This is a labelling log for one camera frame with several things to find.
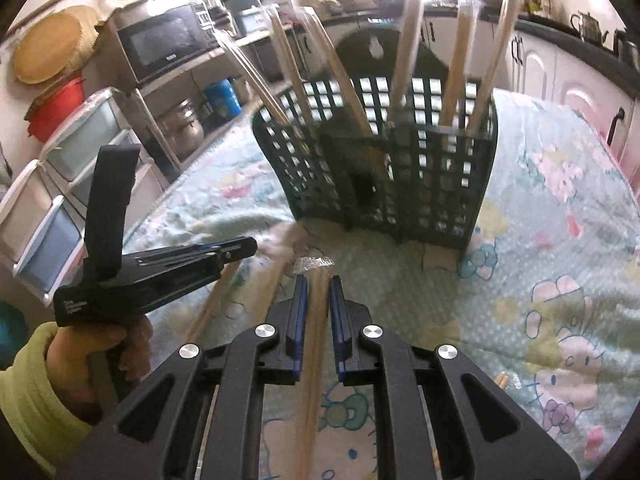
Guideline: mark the red plastic basin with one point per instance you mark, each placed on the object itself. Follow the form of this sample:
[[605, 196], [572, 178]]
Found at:
[[57, 110]]

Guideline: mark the steel kettle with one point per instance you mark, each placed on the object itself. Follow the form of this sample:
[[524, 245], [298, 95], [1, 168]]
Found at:
[[590, 27]]

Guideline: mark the round woven mat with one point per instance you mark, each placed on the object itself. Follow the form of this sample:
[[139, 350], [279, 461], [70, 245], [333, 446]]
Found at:
[[90, 35]]

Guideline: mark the metal shelf rack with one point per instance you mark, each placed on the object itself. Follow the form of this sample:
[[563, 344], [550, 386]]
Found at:
[[200, 62]]

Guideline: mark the wooden rolling pin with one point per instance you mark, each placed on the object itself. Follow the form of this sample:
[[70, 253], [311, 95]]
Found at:
[[55, 2]]

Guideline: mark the steel pot with dark lid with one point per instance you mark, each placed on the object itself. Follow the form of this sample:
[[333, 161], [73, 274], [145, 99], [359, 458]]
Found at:
[[627, 47]]

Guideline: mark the person's left forearm yellow-green sleeve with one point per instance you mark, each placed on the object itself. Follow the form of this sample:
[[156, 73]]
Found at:
[[30, 400]]

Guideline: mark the black kitchen countertop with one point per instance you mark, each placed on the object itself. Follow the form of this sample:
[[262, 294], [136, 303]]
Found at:
[[550, 35]]

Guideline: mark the dark green plastic utensil basket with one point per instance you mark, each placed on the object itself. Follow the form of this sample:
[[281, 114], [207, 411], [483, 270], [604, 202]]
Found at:
[[415, 185]]

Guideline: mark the brown cardboard piece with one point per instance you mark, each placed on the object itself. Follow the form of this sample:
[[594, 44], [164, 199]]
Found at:
[[440, 260]]

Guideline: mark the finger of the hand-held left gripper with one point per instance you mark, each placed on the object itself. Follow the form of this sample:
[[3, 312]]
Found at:
[[235, 250]]

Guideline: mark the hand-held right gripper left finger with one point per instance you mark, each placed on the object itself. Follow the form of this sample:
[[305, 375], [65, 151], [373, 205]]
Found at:
[[300, 310]]

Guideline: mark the blue canister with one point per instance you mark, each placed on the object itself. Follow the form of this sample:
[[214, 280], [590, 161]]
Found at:
[[222, 100]]

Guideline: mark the black microwave oven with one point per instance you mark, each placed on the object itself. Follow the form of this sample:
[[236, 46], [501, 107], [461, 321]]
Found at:
[[160, 40]]

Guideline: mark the large steel pot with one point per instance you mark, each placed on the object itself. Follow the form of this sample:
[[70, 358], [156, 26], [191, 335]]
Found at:
[[182, 130]]

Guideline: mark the person's left hand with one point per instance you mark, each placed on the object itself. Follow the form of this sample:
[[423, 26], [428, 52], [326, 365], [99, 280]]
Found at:
[[70, 360]]

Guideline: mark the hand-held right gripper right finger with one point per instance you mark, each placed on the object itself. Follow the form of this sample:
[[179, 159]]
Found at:
[[336, 320]]

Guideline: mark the floral light green tablecloth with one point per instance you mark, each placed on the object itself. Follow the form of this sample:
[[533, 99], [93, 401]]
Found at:
[[525, 240]]

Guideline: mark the grey small appliance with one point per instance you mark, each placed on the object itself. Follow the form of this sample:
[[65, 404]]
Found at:
[[245, 1]]

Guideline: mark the blue plastic box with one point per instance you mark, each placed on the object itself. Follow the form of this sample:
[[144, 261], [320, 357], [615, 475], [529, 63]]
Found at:
[[252, 22]]

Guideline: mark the plastic drawer unit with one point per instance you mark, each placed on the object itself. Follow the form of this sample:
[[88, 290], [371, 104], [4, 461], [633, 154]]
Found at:
[[45, 240], [85, 130]]

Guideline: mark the round bamboo board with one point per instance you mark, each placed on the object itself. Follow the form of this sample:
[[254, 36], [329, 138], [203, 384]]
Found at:
[[45, 47]]

